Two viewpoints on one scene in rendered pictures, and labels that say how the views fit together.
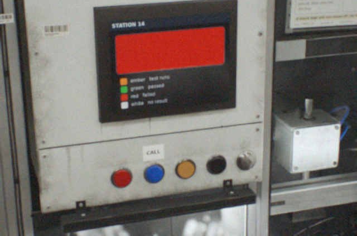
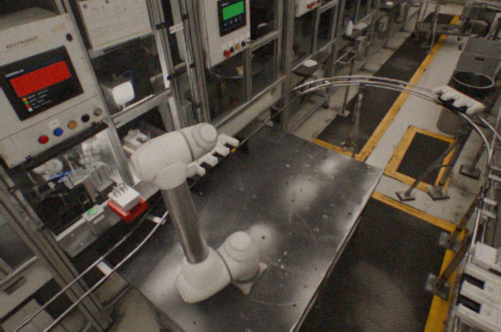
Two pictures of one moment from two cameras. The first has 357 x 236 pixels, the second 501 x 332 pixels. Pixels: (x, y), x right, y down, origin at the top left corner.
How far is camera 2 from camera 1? 0.21 m
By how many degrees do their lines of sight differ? 37
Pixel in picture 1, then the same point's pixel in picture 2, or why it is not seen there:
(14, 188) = not seen: outside the picture
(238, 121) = (87, 97)
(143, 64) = (30, 89)
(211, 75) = (67, 83)
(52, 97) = not seen: outside the picture
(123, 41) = (16, 81)
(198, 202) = (84, 136)
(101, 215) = (42, 158)
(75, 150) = (13, 136)
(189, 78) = (57, 88)
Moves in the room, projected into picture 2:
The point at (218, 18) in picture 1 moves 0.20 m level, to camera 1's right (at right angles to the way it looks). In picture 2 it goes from (60, 57) to (113, 44)
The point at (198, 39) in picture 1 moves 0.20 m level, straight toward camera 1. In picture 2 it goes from (54, 69) to (64, 90)
